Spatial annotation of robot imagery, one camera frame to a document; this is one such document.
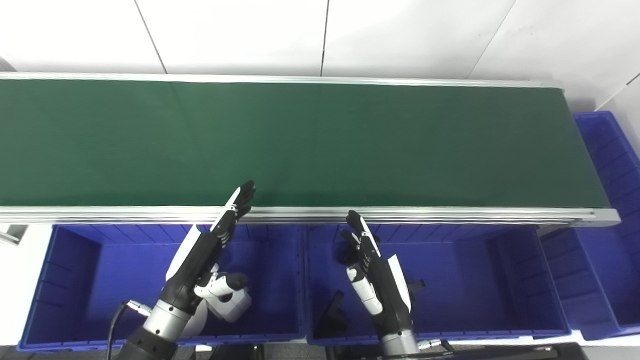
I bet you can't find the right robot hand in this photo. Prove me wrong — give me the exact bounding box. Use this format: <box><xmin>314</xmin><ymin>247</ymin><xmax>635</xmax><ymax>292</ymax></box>
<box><xmin>339</xmin><ymin>209</ymin><xmax>416</xmax><ymax>342</ymax></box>

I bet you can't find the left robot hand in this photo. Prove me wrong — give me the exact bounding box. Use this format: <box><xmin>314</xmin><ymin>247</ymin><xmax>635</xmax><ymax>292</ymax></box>
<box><xmin>159</xmin><ymin>180</ymin><xmax>257</xmax><ymax>316</ymax></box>

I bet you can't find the white cylindrical plastic part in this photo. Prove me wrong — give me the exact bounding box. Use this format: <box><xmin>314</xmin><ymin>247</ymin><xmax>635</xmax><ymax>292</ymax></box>
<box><xmin>200</xmin><ymin>285</ymin><xmax>252</xmax><ymax>323</ymax></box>

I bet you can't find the black angular part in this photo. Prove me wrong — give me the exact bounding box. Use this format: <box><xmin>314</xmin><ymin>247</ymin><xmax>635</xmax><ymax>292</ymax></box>
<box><xmin>314</xmin><ymin>291</ymin><xmax>351</xmax><ymax>340</ymax></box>

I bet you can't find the blue plastic bin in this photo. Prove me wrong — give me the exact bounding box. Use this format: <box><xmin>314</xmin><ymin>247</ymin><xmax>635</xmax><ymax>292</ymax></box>
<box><xmin>17</xmin><ymin>223</ymin><xmax>307</xmax><ymax>353</ymax></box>
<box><xmin>540</xmin><ymin>111</ymin><xmax>640</xmax><ymax>341</ymax></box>
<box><xmin>305</xmin><ymin>223</ymin><xmax>572</xmax><ymax>347</ymax></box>

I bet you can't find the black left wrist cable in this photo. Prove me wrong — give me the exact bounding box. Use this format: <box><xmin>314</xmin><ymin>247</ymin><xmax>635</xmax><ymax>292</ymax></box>
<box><xmin>106</xmin><ymin>299</ymin><xmax>151</xmax><ymax>360</ymax></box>

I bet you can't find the green conveyor belt aluminium frame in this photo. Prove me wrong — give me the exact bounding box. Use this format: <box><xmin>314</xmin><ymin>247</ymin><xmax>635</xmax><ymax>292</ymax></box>
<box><xmin>0</xmin><ymin>72</ymin><xmax>621</xmax><ymax>227</ymax></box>

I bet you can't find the aluminium conveyor support bracket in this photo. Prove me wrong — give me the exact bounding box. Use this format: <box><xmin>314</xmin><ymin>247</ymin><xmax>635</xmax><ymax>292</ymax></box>
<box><xmin>0</xmin><ymin>225</ymin><xmax>29</xmax><ymax>246</ymax></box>

